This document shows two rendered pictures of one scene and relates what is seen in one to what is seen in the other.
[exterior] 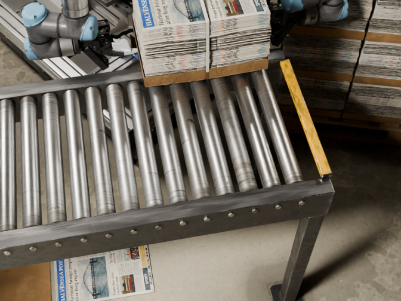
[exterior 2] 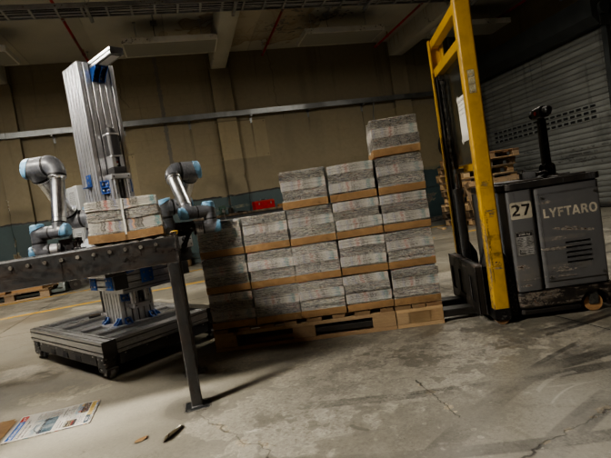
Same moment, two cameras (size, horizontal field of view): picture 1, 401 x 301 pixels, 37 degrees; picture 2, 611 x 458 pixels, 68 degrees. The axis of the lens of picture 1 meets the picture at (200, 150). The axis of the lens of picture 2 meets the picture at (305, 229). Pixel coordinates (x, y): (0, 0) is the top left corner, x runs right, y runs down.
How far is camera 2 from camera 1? 2.01 m
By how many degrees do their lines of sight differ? 52
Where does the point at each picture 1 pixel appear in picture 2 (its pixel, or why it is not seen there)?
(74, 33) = (55, 230)
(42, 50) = (37, 248)
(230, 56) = (138, 224)
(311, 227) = (174, 278)
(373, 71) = (260, 276)
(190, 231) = (85, 269)
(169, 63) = (102, 227)
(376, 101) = (273, 302)
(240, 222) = (118, 263)
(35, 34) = (35, 236)
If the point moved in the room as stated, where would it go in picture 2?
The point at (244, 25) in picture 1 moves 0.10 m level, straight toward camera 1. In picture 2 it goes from (142, 202) to (135, 202)
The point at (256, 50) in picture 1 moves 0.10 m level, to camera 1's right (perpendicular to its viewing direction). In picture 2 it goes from (154, 220) to (172, 216)
